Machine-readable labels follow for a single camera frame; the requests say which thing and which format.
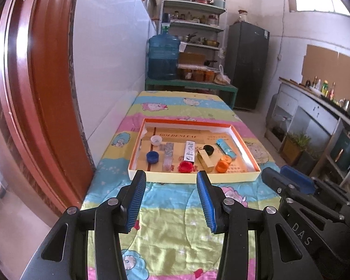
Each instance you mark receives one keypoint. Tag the plastic bag of buns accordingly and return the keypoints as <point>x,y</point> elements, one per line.
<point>221,78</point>

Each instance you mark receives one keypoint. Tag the blue bottle cap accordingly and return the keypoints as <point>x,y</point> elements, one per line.
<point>152,157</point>

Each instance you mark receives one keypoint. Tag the large glass jar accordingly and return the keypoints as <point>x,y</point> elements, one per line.
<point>242,16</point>

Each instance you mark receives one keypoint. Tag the white cartoon small box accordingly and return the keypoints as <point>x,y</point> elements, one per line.
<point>189,151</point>

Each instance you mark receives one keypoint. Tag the green metal table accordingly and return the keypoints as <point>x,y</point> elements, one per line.
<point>192,83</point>

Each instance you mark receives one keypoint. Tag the red-brown wooden door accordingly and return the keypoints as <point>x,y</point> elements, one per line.
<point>46,93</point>

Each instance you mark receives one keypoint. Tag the steel bowl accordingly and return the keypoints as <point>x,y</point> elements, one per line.
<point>189,38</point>

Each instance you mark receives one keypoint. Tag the clear plastic oil jug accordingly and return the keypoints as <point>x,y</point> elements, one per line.
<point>280,124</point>

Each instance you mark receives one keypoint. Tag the white plastic bottle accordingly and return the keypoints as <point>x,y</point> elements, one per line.
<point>318,85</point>

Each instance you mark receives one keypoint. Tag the wooden block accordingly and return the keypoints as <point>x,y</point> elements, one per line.
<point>205,162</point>

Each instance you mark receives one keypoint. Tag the blue water jug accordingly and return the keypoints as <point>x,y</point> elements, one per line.
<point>163,58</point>

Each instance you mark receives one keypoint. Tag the dark planter with plant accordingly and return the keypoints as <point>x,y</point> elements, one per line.
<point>307,163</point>

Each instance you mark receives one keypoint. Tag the row of glass jars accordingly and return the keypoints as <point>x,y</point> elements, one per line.
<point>194,18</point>

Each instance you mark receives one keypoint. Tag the black pan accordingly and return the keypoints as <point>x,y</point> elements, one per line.
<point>213,63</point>

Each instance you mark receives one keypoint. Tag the green plastic bottle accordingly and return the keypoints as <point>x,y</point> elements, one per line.
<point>325,89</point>

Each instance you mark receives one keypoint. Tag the red bottle cap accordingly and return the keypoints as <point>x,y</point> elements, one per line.
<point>186,166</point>

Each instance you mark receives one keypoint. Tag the orange round lid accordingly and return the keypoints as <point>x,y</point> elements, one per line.
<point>221,167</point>

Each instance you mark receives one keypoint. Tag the printed cardboard liner sheet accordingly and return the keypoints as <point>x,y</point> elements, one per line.
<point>175,135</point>

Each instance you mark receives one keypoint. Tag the brown cardboard box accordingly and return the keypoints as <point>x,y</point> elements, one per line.
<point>191,59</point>

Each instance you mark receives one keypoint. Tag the orange oil bottle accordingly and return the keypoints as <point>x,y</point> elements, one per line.
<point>332,91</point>

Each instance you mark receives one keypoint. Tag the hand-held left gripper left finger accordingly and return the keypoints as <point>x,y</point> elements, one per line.
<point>135,201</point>

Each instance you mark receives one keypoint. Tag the clear round lid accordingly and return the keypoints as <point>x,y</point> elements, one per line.
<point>156,141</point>

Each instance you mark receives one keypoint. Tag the jar of orange preserve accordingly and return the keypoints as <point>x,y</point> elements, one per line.
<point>210,76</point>
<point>198,75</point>
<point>185,74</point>

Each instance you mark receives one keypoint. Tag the metal cup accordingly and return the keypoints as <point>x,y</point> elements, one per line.
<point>344,104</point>

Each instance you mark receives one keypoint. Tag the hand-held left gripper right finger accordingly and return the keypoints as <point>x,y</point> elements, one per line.
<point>207,204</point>

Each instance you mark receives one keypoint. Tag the white metal shelf rack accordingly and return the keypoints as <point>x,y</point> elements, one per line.
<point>197,26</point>

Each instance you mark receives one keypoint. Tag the golden metal bowl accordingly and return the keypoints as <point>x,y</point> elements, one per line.
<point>212,43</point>

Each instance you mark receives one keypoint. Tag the orange-rimmed shallow cardboard box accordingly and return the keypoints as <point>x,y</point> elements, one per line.
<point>163,178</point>

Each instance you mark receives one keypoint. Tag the tall brown bottle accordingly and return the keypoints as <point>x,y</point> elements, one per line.
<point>315,83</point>

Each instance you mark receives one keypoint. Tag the black bottle cap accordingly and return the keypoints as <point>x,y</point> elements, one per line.
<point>209,150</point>

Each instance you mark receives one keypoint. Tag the teal enamel pot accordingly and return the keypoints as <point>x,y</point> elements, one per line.
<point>219,2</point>

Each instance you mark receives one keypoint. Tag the dark grey refrigerator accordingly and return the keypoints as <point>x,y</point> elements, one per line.
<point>246,70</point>

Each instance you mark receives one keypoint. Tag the orange bottle cap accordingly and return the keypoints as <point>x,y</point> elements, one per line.
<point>226,158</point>

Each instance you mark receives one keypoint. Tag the teal lighter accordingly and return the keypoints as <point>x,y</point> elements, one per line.
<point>226,148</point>

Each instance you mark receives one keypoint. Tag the teal kitchen appliance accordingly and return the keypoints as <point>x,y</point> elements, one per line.
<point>345,150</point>

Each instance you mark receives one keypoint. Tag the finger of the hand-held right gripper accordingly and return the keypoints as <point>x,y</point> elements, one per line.
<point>272,180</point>
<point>297,179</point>

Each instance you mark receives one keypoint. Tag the grey kitchen counter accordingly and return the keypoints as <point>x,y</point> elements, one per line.
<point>306,105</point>

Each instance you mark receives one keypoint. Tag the clear plastic packet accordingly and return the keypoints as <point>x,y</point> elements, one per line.
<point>167,154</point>

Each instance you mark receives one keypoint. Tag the white hanging plastic bag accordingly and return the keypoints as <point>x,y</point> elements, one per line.
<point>222,53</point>

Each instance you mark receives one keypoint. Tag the yellow planter with plant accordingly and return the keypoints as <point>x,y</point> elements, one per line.
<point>293,151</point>

